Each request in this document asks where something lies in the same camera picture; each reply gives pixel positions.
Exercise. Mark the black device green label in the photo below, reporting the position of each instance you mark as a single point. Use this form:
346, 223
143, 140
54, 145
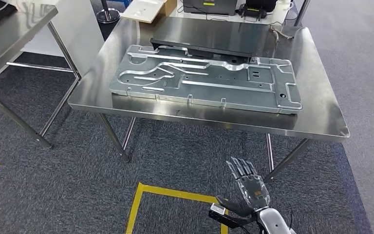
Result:
206, 9

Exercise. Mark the white cabinet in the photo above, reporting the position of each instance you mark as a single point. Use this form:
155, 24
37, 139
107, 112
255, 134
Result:
77, 35

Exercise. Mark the black plastic frame part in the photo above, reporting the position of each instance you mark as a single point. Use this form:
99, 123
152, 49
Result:
200, 50

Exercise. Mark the steel workbench table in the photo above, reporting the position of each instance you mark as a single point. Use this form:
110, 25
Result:
319, 106

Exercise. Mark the stamped grey metal plate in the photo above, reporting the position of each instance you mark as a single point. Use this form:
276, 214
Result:
206, 90

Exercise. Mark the steel side table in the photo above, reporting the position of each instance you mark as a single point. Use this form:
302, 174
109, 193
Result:
12, 32

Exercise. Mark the steel pole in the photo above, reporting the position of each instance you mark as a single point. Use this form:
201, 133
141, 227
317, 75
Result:
301, 13

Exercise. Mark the blue crate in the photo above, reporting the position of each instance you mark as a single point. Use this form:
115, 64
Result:
122, 3

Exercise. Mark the black stanchion post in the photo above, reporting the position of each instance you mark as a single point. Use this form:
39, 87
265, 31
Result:
108, 16

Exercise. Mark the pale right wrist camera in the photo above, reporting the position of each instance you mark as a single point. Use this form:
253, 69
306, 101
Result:
218, 209

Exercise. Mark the beige cardboard box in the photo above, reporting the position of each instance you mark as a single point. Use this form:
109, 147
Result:
145, 9

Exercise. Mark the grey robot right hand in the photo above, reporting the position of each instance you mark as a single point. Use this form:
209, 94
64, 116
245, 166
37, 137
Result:
253, 193

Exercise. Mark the yellow floor tape square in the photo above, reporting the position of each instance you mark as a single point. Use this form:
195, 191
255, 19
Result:
135, 210

